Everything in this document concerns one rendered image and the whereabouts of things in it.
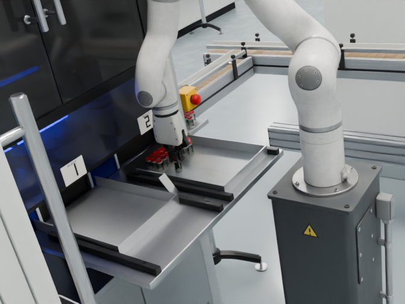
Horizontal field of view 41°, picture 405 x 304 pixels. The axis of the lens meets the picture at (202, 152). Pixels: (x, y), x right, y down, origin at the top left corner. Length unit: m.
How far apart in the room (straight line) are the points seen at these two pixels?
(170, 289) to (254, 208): 1.13
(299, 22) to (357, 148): 1.21
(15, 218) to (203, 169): 1.01
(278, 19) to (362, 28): 1.61
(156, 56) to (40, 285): 0.82
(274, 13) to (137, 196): 0.68
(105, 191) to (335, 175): 0.71
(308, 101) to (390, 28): 1.57
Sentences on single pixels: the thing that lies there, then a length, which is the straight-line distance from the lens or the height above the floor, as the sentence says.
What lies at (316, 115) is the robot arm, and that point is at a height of 1.10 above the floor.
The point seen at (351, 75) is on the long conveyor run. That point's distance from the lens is 2.40.
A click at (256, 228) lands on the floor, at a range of 2.94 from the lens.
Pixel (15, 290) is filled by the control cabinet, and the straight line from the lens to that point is 0.85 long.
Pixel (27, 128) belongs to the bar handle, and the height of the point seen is 1.43.
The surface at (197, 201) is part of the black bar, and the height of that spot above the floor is 0.90.
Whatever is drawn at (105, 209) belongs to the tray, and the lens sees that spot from 1.65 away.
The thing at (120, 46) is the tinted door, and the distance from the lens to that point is 1.72.
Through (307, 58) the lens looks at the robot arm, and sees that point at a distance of 1.36.
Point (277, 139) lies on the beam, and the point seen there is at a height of 0.49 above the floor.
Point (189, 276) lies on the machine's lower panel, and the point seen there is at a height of 0.33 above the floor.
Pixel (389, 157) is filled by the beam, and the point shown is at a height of 0.47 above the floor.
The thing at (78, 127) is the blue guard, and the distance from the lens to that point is 1.60.
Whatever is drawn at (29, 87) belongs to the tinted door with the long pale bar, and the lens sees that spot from 1.49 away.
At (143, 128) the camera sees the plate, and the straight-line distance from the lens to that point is 1.80.
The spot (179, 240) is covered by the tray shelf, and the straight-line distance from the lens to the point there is 1.43.
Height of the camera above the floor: 1.70
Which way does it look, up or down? 26 degrees down
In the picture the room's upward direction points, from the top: 11 degrees counter-clockwise
